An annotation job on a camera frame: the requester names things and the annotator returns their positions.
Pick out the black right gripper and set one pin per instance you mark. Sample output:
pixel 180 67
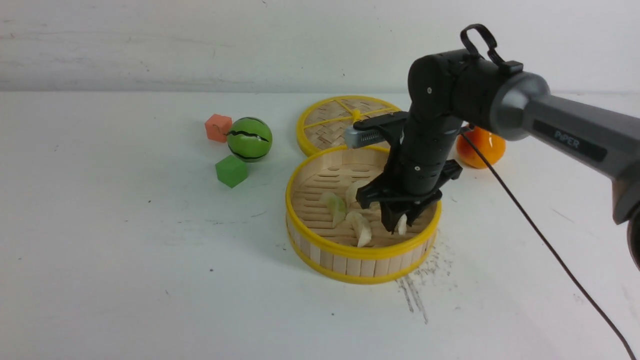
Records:
pixel 406 187

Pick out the white dumpling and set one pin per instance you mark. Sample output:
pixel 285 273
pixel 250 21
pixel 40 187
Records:
pixel 402 225
pixel 351 193
pixel 361 227

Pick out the greenish dumpling front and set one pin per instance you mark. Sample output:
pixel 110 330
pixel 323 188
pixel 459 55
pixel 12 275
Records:
pixel 336 206

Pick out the greenish dumpling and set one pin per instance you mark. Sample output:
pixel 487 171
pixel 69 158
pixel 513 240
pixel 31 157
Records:
pixel 336 206
pixel 375 208

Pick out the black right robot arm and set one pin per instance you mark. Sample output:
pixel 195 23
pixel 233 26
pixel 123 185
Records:
pixel 457 87

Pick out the bamboo steamer tray yellow rim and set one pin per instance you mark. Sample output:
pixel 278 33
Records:
pixel 333 252

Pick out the woven bamboo steamer lid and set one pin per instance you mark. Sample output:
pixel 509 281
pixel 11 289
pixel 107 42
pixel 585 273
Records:
pixel 322 125

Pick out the orange toy pear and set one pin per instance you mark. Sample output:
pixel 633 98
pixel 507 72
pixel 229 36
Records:
pixel 492 147

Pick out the green striped watermelon ball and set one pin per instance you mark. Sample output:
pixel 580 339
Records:
pixel 250 139

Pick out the green foam cube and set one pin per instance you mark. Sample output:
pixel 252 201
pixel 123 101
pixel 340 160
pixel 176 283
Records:
pixel 231 171

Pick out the orange foam cube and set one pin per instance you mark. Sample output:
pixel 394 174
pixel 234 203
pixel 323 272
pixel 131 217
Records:
pixel 217 127

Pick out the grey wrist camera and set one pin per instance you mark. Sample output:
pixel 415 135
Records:
pixel 375 130

